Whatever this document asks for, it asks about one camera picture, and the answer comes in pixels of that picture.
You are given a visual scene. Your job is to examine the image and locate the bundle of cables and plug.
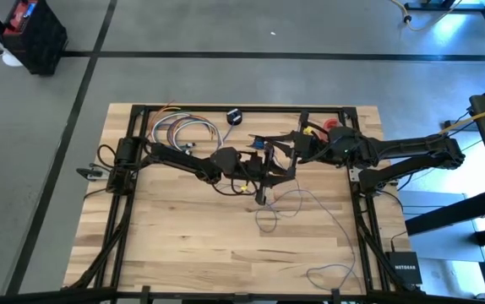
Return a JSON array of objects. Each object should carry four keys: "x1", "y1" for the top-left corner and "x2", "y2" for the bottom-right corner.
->
[{"x1": 151, "y1": 112, "x2": 204, "y2": 149}]

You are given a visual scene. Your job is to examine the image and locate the bundle of coloured cables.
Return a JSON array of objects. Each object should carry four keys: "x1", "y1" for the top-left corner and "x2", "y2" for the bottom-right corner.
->
[{"x1": 150, "y1": 112, "x2": 236, "y2": 152}]

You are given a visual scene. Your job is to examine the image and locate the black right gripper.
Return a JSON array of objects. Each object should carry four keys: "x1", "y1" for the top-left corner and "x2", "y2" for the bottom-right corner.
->
[{"x1": 248, "y1": 111, "x2": 333, "y2": 179}]

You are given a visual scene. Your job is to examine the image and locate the purple cable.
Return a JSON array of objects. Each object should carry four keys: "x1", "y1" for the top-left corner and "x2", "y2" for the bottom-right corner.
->
[{"x1": 172, "y1": 116, "x2": 222, "y2": 151}]

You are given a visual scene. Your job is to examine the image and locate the black red toolbox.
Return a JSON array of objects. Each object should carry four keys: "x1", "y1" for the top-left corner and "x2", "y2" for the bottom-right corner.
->
[{"x1": 0, "y1": 0, "x2": 69, "y2": 76}]

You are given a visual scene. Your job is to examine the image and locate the small black roll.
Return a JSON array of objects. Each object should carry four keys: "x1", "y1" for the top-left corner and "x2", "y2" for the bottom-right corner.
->
[{"x1": 226, "y1": 107, "x2": 244, "y2": 127}]

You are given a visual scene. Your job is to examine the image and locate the black floor stand frame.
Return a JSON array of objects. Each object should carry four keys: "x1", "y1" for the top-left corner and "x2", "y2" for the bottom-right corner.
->
[{"x1": 402, "y1": 0, "x2": 485, "y2": 67}]

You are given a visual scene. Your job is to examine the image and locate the black Netgear network switch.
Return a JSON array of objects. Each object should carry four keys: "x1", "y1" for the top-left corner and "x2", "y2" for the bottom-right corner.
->
[{"x1": 384, "y1": 251, "x2": 424, "y2": 285}]

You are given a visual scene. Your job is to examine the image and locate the small blue connector module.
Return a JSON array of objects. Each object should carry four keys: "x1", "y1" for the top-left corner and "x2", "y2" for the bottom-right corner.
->
[{"x1": 248, "y1": 133, "x2": 269, "y2": 151}]

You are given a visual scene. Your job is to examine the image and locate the pale yellow cord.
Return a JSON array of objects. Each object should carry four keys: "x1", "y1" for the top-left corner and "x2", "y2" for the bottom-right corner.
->
[{"x1": 389, "y1": 0, "x2": 466, "y2": 33}]

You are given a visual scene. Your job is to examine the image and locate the yellow hanging cable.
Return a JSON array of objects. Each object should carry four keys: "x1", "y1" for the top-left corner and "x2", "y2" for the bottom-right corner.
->
[{"x1": 442, "y1": 100, "x2": 485, "y2": 134}]

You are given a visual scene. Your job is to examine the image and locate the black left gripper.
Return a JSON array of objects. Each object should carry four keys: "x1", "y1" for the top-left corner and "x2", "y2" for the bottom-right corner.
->
[{"x1": 237, "y1": 144, "x2": 297, "y2": 207}]

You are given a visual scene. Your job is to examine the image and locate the long thin blue cable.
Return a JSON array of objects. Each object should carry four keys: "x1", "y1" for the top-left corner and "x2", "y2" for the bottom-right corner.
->
[{"x1": 253, "y1": 145, "x2": 366, "y2": 296}]

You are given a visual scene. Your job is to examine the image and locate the orange cable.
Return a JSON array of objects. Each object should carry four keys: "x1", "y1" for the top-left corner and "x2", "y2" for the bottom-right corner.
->
[{"x1": 147, "y1": 100, "x2": 184, "y2": 136}]

